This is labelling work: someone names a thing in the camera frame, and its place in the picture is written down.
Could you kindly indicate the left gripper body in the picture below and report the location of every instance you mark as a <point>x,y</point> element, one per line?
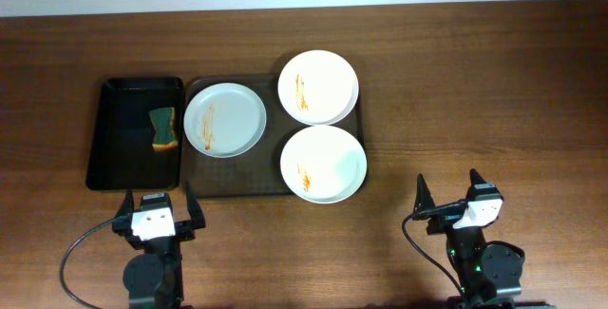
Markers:
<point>185,228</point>

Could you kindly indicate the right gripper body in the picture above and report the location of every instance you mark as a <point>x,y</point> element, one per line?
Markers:
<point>437,223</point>

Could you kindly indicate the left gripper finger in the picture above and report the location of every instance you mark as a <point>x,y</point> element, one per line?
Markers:
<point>193,207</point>
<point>127,206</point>

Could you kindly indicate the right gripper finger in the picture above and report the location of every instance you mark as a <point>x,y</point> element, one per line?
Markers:
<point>475,177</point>
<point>423,200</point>

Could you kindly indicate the green and yellow sponge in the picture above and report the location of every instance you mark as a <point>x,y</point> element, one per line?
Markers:
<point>165,134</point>

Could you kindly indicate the white plate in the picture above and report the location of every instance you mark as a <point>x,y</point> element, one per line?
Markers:
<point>323,164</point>
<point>318,87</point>
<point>224,120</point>

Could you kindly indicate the white plate bottom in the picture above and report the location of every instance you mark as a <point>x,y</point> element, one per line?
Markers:
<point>323,164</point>

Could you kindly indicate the white plate top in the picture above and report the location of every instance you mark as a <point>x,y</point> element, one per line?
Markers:
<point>318,87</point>

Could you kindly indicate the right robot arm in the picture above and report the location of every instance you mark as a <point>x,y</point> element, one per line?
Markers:
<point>487,272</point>

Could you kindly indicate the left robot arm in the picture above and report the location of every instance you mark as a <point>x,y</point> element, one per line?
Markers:
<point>153,279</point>

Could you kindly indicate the black plastic tray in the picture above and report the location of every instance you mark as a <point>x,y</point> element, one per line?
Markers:
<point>121,155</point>

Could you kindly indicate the brown serving tray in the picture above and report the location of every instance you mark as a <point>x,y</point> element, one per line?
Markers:
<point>255,172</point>

